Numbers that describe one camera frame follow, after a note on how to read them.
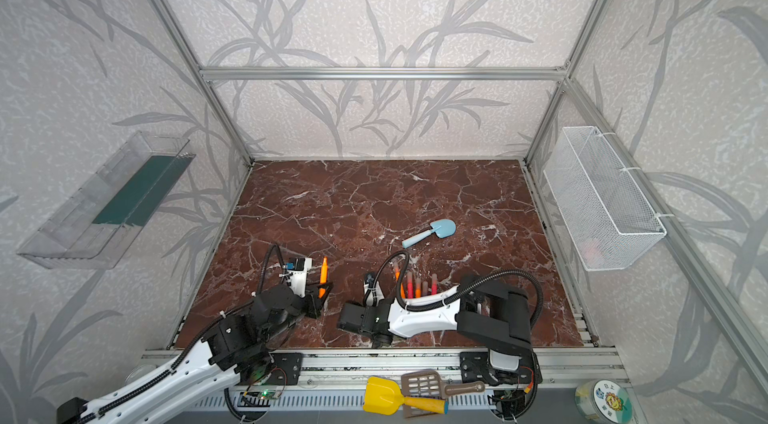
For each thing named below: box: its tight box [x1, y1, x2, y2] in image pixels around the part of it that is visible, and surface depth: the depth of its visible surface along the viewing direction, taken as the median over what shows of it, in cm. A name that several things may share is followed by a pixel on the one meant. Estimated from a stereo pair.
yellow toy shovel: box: [363, 376, 449, 416], surface depth 71 cm
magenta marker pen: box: [407, 272, 413, 299], surface depth 90 cm
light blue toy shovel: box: [401, 219, 457, 249], surface depth 101 cm
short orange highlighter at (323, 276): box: [318, 256, 329, 299], surface depth 78 cm
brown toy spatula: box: [401, 370, 486, 398], surface depth 72 cm
